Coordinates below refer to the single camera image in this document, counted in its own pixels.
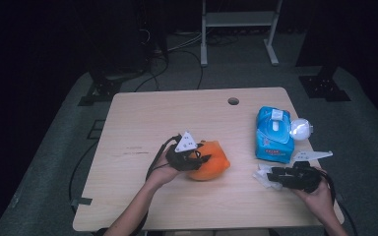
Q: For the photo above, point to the white metal stand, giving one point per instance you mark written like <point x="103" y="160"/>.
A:
<point x="238" y="19"/>

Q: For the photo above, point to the blue wet wipes pack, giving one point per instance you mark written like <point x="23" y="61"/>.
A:
<point x="272" y="131"/>

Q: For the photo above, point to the person's right hand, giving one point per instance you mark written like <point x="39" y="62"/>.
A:
<point x="321" y="205"/>

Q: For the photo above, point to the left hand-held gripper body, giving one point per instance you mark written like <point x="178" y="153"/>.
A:
<point x="180" y="160"/>

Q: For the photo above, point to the person's left hand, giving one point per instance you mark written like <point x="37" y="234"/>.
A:
<point x="160" y="173"/>

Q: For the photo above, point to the white wet wipe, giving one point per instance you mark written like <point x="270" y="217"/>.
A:
<point x="262" y="178"/>

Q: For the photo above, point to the black metal stand base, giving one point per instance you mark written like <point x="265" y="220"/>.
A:
<point x="100" y="93"/>
<point x="325" y="88"/>

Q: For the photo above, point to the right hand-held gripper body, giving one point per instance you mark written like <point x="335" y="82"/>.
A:
<point x="303" y="178"/>

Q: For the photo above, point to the orange plush toy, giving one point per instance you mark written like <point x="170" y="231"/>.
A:
<point x="215" y="164"/>

